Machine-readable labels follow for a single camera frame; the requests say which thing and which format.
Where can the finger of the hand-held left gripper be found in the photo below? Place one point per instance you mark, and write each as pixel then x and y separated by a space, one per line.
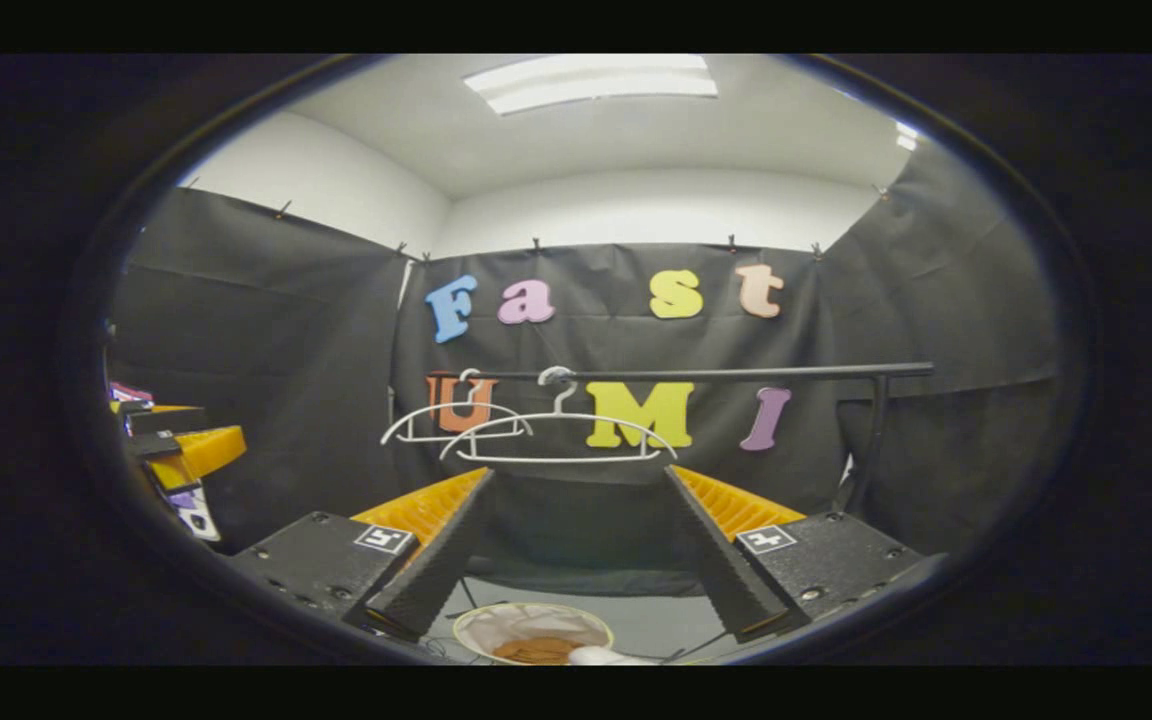
pixel 166 420
pixel 154 445

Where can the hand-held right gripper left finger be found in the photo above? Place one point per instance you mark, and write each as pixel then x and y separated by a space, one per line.
pixel 446 560

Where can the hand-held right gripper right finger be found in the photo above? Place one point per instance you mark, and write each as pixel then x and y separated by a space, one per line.
pixel 716 560

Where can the white laundry hamper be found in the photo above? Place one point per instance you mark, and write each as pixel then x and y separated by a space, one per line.
pixel 496 625

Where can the brown jacket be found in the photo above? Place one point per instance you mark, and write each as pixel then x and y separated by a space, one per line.
pixel 536 652

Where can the white clothes hanger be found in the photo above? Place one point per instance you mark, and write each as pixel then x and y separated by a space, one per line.
pixel 436 438
pixel 561 414

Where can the white rounded object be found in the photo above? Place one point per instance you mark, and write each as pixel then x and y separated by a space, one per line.
pixel 606 656

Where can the small ceiling light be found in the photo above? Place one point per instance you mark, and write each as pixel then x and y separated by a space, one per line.
pixel 906 135

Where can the large ceiling light panel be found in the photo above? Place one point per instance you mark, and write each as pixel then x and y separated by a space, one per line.
pixel 586 80

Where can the black clothes rail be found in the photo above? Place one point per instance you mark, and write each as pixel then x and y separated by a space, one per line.
pixel 786 372

